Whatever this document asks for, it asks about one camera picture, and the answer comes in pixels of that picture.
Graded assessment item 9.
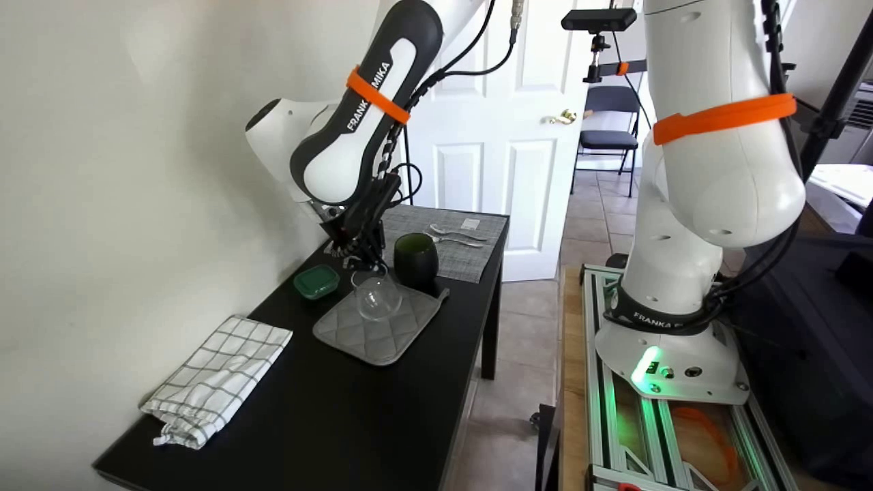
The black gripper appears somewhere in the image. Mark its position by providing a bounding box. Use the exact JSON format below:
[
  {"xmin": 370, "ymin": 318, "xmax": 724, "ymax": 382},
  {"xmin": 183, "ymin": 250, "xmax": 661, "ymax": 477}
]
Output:
[{"xmin": 316, "ymin": 173, "xmax": 402, "ymax": 277}]

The clear drinking glass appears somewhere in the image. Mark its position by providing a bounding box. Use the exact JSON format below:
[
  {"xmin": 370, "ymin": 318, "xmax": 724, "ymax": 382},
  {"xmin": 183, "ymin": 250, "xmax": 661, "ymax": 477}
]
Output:
[{"xmin": 351, "ymin": 273, "xmax": 402, "ymax": 322}]

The grey quilted mat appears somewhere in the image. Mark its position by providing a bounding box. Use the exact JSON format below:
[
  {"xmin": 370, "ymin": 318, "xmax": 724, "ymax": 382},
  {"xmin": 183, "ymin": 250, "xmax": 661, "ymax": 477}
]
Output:
[{"xmin": 310, "ymin": 288, "xmax": 447, "ymax": 368}]

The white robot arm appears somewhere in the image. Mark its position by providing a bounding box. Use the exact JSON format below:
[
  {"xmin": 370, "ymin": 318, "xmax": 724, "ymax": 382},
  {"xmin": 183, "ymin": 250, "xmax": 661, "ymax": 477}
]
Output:
[{"xmin": 245, "ymin": 0, "xmax": 805, "ymax": 404}]

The green lidded container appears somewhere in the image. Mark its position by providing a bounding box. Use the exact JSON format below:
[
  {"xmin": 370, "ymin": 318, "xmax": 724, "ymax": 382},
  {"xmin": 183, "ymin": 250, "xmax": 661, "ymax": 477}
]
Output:
[{"xmin": 291, "ymin": 265, "xmax": 342, "ymax": 301}]

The silver fork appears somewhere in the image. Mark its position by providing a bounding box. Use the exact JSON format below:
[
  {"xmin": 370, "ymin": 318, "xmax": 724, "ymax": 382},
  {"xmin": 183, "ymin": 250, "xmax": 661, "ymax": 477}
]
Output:
[{"xmin": 429, "ymin": 222, "xmax": 486, "ymax": 237}]

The silver spoon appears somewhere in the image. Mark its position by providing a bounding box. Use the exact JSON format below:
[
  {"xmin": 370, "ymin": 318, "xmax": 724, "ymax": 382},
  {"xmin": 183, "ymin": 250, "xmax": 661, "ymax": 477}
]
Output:
[{"xmin": 434, "ymin": 236, "xmax": 488, "ymax": 250}]

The grey woven placemat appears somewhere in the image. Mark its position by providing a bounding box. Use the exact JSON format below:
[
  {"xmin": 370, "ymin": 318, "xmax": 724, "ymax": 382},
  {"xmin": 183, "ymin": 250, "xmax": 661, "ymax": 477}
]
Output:
[{"xmin": 383, "ymin": 207, "xmax": 507, "ymax": 284}]

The white placemat label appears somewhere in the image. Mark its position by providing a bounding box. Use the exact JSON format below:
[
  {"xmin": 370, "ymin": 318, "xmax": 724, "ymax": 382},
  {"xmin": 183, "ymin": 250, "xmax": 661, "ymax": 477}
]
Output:
[{"xmin": 460, "ymin": 218, "xmax": 481, "ymax": 232}]

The black side table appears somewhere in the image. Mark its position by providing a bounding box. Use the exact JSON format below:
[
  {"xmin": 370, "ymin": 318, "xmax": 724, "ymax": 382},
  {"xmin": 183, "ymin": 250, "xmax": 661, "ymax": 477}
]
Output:
[{"xmin": 96, "ymin": 222, "xmax": 511, "ymax": 491}]

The white panel door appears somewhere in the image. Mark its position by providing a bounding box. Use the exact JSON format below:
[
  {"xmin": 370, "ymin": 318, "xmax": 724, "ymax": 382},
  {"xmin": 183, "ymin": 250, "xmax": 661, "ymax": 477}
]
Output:
[{"xmin": 410, "ymin": 0, "xmax": 590, "ymax": 281}]

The white checked dish towel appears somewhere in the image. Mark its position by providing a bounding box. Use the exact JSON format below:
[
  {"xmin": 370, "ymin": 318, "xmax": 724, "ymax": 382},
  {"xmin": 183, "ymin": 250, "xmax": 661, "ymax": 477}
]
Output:
[{"xmin": 140, "ymin": 318, "xmax": 291, "ymax": 450}]

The brass door knob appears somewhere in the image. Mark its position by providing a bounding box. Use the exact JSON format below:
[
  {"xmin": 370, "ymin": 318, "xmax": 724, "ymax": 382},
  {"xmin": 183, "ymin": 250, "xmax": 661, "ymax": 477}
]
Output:
[{"xmin": 539, "ymin": 109, "xmax": 578, "ymax": 125}]

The folding chair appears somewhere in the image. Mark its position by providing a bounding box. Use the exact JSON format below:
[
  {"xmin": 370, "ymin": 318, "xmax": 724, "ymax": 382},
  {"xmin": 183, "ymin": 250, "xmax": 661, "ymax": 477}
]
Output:
[{"xmin": 578, "ymin": 86, "xmax": 642, "ymax": 187}]

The wooden workbench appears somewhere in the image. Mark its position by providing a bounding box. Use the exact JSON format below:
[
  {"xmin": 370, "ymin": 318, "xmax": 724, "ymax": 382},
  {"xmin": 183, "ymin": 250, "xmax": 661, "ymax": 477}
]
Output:
[{"xmin": 556, "ymin": 267, "xmax": 590, "ymax": 491}]

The black camera on stand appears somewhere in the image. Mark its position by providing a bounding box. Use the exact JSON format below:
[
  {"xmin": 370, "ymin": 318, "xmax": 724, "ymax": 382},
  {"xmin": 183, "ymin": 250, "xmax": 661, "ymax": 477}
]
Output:
[{"xmin": 561, "ymin": 10, "xmax": 647, "ymax": 86}]

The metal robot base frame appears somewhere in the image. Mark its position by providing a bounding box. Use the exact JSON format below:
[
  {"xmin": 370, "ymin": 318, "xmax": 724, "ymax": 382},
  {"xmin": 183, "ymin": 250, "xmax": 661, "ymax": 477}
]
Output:
[{"xmin": 582, "ymin": 267, "xmax": 799, "ymax": 491}]

